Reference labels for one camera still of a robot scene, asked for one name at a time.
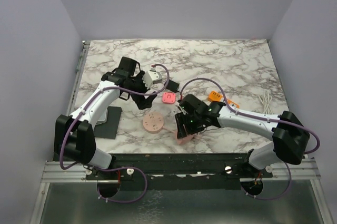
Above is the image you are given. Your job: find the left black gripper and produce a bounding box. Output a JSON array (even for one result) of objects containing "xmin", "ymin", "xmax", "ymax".
[{"xmin": 125, "ymin": 71, "xmax": 157, "ymax": 109}]

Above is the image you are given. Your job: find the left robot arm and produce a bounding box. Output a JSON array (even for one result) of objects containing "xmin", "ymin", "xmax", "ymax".
[{"xmin": 54, "ymin": 57, "xmax": 162, "ymax": 179}]

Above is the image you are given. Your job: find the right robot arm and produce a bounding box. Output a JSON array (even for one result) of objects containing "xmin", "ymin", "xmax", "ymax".
[{"xmin": 175, "ymin": 94, "xmax": 310, "ymax": 177}]

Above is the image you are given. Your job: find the white power strip cable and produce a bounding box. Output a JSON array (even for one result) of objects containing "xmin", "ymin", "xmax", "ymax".
[{"xmin": 257, "ymin": 90, "xmax": 273, "ymax": 114}]

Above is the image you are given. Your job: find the coral pink square charger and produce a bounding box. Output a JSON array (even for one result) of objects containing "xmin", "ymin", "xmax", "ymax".
[{"xmin": 162, "ymin": 92, "xmax": 176, "ymax": 104}]

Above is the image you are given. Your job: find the grey white rectangular box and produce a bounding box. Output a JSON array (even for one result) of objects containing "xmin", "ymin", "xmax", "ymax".
[{"xmin": 96, "ymin": 109, "xmax": 108, "ymax": 124}]

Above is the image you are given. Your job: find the pink round power hub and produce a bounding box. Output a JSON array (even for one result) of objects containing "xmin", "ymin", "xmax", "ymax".
[{"xmin": 142, "ymin": 112, "xmax": 164, "ymax": 134}]

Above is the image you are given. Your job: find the black foam mat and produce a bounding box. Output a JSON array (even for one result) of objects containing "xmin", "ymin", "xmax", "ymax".
[{"xmin": 94, "ymin": 106, "xmax": 122, "ymax": 140}]

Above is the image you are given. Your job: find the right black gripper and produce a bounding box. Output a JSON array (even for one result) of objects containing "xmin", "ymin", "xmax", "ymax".
[{"xmin": 175, "ymin": 111, "xmax": 204, "ymax": 138}]

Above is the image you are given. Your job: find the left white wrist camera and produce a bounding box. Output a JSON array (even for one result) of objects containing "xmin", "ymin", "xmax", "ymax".
[{"xmin": 142, "ymin": 66, "xmax": 163, "ymax": 90}]

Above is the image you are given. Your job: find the aluminium frame rail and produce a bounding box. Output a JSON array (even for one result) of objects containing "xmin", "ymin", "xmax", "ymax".
[{"xmin": 31, "ymin": 159, "xmax": 333, "ymax": 223}]

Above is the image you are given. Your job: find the black mounting base rail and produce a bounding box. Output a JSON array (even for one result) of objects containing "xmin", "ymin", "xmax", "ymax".
[{"xmin": 85, "ymin": 153, "xmax": 276, "ymax": 194}]

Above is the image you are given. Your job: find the orange power strip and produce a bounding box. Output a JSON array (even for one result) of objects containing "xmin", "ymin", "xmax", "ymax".
[{"xmin": 207, "ymin": 91, "xmax": 240, "ymax": 109}]

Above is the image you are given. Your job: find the black power adapter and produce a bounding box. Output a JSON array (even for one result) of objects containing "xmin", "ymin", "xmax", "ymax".
[{"xmin": 166, "ymin": 80, "xmax": 180, "ymax": 93}]

